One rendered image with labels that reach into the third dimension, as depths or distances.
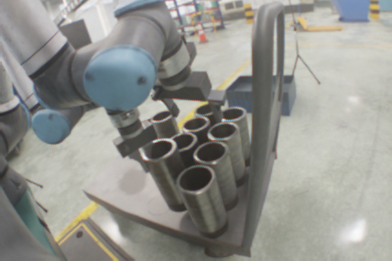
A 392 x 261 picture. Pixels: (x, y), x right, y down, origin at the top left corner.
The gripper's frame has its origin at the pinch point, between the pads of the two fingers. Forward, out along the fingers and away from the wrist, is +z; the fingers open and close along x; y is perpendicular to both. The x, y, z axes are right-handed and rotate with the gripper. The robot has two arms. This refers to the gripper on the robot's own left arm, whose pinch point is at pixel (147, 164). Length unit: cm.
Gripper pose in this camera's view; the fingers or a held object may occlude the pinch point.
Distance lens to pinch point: 70.6
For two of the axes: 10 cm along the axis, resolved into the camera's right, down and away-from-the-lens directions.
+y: 6.2, 2.1, -7.6
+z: 2.5, 8.6, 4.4
